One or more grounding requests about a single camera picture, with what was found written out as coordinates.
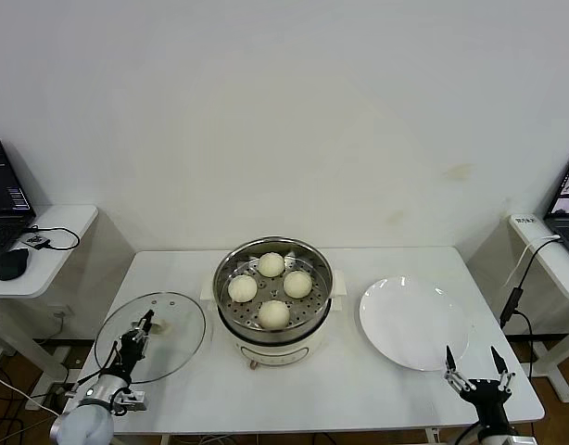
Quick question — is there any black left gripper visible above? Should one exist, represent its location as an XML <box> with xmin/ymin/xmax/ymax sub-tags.
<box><xmin>117</xmin><ymin>309</ymin><xmax>156</xmax><ymax>373</ymax></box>

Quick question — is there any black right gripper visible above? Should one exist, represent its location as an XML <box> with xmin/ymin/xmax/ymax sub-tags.
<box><xmin>443</xmin><ymin>344</ymin><xmax>516</xmax><ymax>430</ymax></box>

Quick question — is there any round glass pot lid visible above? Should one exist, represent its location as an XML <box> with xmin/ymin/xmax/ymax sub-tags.
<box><xmin>94</xmin><ymin>290</ymin><xmax>207</xmax><ymax>385</ymax></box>

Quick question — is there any white steamed baozi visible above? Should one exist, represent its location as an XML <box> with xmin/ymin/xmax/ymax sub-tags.
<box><xmin>227</xmin><ymin>273</ymin><xmax>259</xmax><ymax>303</ymax></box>
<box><xmin>258</xmin><ymin>299</ymin><xmax>291</xmax><ymax>330</ymax></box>
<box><xmin>258</xmin><ymin>252</ymin><xmax>285</xmax><ymax>278</ymax></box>
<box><xmin>283</xmin><ymin>270</ymin><xmax>312</xmax><ymax>299</ymax></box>

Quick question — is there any stainless steel steamer basket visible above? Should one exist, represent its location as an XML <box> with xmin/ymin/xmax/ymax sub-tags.
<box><xmin>199</xmin><ymin>235</ymin><xmax>348</xmax><ymax>342</ymax></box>

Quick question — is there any white round plate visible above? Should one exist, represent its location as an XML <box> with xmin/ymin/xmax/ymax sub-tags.
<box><xmin>359</xmin><ymin>275</ymin><xmax>471</xmax><ymax>371</ymax></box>

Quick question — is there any white side table with label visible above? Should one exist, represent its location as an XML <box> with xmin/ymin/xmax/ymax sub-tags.
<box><xmin>507</xmin><ymin>213</ymin><xmax>569</xmax><ymax>403</ymax></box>

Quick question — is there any white side table with mouse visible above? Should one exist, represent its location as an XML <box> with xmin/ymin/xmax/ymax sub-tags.
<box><xmin>0</xmin><ymin>204</ymin><xmax>100</xmax><ymax>412</ymax></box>

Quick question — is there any cream electric cooking pot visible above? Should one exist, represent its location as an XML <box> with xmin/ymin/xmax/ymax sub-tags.
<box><xmin>217</xmin><ymin>296</ymin><xmax>346</xmax><ymax>372</ymax></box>

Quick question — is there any black computer mouse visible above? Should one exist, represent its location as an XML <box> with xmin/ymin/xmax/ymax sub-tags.
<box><xmin>0</xmin><ymin>247</ymin><xmax>31</xmax><ymax>282</ymax></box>

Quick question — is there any grey laptop with light screen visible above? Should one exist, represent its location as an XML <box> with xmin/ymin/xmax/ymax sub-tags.
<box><xmin>543</xmin><ymin>146</ymin><xmax>569</xmax><ymax>264</ymax></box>

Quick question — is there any black laptop with dark screen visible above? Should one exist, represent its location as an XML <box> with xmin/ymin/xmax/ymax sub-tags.
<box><xmin>0</xmin><ymin>137</ymin><xmax>38</xmax><ymax>275</ymax></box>

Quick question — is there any black laptop power cable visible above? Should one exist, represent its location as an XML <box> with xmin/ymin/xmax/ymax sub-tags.
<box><xmin>499</xmin><ymin>236</ymin><xmax>563</xmax><ymax>377</ymax></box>

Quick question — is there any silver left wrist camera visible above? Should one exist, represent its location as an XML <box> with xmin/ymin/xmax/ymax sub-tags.
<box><xmin>110</xmin><ymin>388</ymin><xmax>149</xmax><ymax>413</ymax></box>

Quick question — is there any black usb adapter with cable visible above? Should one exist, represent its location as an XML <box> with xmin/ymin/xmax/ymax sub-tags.
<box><xmin>22</xmin><ymin>225</ymin><xmax>81</xmax><ymax>252</ymax></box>

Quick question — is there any white laptop cable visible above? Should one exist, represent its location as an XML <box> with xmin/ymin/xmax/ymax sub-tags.
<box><xmin>503</xmin><ymin>234</ymin><xmax>563</xmax><ymax>287</ymax></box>

